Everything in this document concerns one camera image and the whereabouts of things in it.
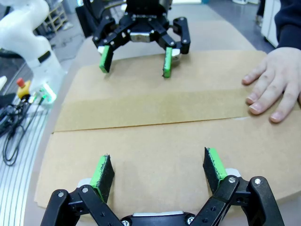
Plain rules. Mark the brown packing tape strip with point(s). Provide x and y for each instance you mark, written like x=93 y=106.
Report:
x=152 y=108

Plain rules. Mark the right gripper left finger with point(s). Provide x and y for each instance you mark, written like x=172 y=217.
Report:
x=101 y=174

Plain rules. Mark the white storage cabinet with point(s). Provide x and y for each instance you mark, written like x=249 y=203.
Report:
x=270 y=23

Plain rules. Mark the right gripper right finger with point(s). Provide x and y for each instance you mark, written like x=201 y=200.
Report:
x=215 y=169

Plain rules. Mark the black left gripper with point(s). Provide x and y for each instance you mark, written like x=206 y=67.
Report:
x=145 y=21

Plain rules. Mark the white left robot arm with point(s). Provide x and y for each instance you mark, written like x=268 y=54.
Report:
x=26 y=30

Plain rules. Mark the large brown cardboard box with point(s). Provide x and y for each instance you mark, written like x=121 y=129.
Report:
x=164 y=153

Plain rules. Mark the yellow red emergency stop button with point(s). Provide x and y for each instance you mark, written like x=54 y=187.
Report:
x=23 y=90

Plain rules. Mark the person's left hand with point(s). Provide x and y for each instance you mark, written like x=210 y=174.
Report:
x=279 y=77

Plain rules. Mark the person's left forearm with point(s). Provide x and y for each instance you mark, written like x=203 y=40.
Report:
x=289 y=23

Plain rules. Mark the wooden shelf rack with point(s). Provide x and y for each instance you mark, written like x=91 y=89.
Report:
x=56 y=18

